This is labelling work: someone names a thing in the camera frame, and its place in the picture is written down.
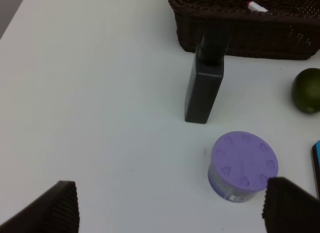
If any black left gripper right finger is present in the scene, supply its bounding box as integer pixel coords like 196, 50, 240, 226
262, 177, 320, 233

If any dark brown wicker basket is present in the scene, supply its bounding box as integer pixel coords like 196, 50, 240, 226
168, 0, 320, 60

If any purple lid round can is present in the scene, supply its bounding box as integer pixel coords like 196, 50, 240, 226
207, 131, 279, 203

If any blue whiteboard eraser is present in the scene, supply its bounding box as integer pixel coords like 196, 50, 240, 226
311, 140, 320, 200

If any green lime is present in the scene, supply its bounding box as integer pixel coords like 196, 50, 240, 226
291, 68, 320, 114

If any white red marker pen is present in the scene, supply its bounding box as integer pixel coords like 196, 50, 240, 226
247, 1, 268, 13

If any dark green pump bottle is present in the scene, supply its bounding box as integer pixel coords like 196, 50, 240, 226
184, 27, 230, 124

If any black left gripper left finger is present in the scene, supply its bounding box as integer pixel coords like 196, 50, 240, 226
0, 180, 80, 233

